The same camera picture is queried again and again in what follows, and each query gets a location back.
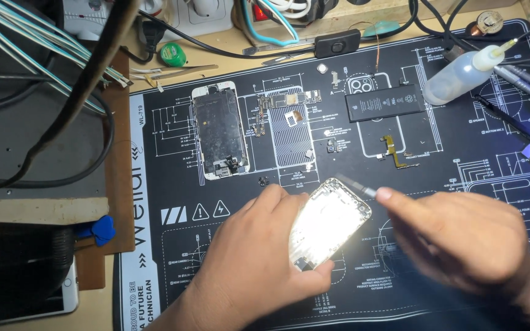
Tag person's left hand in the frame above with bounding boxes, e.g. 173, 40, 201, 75
190, 184, 335, 330

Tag person's right hand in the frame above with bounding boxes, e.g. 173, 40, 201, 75
375, 186, 530, 300

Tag silver phone housing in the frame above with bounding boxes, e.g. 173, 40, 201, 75
289, 177, 373, 272

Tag silver metal tweezers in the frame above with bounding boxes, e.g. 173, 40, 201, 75
336, 173, 379, 199

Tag black printed repair mat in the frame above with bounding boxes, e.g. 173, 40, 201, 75
112, 18, 530, 331

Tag black thin spudger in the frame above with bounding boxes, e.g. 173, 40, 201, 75
473, 94, 530, 161

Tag white phone screen assembly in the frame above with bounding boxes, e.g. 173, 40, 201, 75
191, 81, 251, 181

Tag brown board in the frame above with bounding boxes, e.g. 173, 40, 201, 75
74, 50, 136, 291

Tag blue plastic opening picks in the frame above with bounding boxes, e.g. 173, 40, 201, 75
75, 215, 117, 247

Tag black phone battery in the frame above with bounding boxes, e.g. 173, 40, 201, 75
344, 84, 426, 123

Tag phone logic board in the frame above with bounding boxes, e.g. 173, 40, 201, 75
256, 89, 322, 138

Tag clear plastic squeeze bottle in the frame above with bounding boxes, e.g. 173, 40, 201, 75
422, 38, 519, 106

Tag grey metal screwdriver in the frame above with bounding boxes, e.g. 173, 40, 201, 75
492, 64, 530, 109

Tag beige flat tweezers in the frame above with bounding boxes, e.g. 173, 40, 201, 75
129, 64, 220, 89

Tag steel pointed tweezers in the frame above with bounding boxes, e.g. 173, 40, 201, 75
241, 39, 317, 66

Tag white smartphone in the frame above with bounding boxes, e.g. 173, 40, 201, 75
0, 257, 80, 328

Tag green round container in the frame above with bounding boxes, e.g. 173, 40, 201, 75
159, 42, 187, 68

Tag teal plastic pick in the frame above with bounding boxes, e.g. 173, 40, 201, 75
362, 20, 401, 39

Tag grey equipment box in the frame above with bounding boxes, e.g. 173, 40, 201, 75
0, 18, 110, 226

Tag white power strip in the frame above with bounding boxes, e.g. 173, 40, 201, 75
62, 0, 234, 43

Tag gold flex cable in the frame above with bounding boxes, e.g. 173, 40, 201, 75
376, 135, 421, 170

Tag thin copper wire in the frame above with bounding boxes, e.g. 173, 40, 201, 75
374, 31, 382, 75

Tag copper wire spool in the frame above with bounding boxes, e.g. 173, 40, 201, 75
469, 10, 505, 37

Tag blue and white cable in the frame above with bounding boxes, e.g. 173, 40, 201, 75
241, 0, 313, 48

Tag black inline cable switch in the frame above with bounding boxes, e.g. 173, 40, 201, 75
313, 29, 362, 59

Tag thick black cable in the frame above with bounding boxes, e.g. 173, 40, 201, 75
0, 0, 142, 193

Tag bundle of white teal wires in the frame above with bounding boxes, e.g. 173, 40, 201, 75
0, 0, 133, 116

